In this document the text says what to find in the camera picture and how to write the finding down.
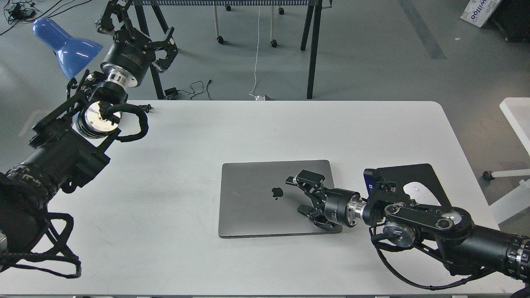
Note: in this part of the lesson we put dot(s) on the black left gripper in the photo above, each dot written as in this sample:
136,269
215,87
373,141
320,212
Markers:
124,58

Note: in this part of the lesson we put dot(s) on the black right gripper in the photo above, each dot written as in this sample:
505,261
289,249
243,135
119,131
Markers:
341,206

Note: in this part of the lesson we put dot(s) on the grey laptop computer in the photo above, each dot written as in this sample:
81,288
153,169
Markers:
255,200

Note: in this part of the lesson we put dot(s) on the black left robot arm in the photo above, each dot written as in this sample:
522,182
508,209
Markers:
71,141

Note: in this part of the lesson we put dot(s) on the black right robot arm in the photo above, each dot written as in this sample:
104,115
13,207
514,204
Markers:
407,208

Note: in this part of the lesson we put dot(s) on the blue desk lamp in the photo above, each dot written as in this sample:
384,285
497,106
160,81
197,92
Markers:
73,53

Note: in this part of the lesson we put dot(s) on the white computer mouse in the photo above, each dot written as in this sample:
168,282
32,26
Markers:
420,193

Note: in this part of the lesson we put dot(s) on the black mouse pad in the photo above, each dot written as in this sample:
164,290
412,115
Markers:
422,173

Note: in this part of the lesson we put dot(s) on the white rolling rack legs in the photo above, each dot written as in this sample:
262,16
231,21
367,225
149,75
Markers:
244,24

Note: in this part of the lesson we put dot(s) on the black table with trestle legs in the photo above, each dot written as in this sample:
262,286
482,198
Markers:
290,21

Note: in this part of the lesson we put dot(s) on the white cardboard box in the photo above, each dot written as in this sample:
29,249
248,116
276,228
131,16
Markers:
477,12

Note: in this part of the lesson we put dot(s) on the black power adapter with cable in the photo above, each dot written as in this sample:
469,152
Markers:
195,89

